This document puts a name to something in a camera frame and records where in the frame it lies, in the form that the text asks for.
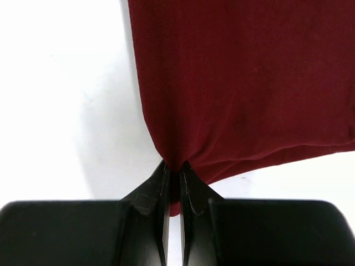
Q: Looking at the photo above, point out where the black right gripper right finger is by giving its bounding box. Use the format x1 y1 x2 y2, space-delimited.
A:
179 162 354 265

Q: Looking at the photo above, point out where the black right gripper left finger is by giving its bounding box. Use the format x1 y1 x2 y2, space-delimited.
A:
1 162 170 266

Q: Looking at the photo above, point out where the dark maroon t shirt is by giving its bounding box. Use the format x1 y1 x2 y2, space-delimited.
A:
126 0 355 217

